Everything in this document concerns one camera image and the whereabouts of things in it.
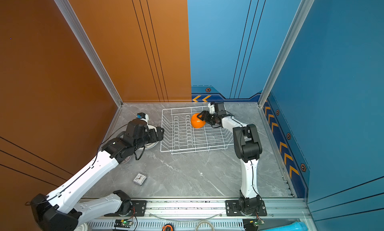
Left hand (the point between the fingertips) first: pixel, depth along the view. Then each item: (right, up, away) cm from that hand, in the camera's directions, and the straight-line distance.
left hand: (158, 129), depth 77 cm
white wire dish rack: (+9, -6, +17) cm, 20 cm away
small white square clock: (-11, -27, +4) cm, 30 cm away
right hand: (+22, +6, +24) cm, 33 cm away
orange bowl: (+20, +3, +23) cm, 30 cm away
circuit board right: (+46, -44, -7) cm, 64 cm away
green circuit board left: (-15, -44, -6) cm, 47 cm away
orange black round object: (+5, -43, -10) cm, 45 cm away
